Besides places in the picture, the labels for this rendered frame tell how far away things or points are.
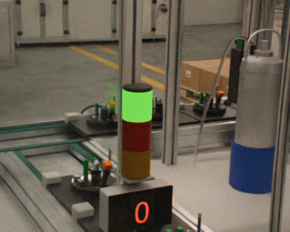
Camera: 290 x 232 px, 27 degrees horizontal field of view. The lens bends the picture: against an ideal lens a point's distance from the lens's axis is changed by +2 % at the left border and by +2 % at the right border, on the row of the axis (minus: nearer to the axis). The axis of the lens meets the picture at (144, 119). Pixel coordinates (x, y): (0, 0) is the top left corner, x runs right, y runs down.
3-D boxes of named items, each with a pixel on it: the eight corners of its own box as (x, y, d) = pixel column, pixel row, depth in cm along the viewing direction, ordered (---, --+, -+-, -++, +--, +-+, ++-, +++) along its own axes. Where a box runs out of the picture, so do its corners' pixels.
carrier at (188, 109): (249, 119, 253) (251, 90, 249) (199, 125, 242) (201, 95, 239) (216, 105, 273) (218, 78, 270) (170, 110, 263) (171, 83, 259)
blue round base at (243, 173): (286, 190, 204) (290, 147, 200) (247, 196, 197) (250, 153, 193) (256, 174, 217) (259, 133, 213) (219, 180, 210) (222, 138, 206)
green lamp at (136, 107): (157, 120, 99) (158, 91, 97) (130, 124, 97) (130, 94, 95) (143, 112, 103) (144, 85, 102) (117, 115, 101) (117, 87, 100)
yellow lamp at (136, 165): (154, 177, 102) (156, 149, 100) (128, 181, 99) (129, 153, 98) (141, 167, 106) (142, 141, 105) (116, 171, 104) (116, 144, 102)
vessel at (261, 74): (286, 147, 200) (299, 30, 190) (250, 152, 194) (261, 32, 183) (259, 135, 212) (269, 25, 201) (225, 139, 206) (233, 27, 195)
